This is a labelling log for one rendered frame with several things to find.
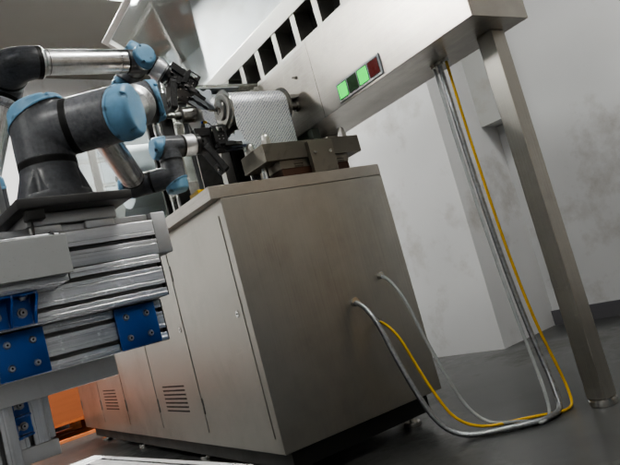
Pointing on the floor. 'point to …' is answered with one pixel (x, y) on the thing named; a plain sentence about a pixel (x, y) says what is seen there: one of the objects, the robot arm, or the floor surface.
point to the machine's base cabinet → (274, 332)
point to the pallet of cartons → (68, 415)
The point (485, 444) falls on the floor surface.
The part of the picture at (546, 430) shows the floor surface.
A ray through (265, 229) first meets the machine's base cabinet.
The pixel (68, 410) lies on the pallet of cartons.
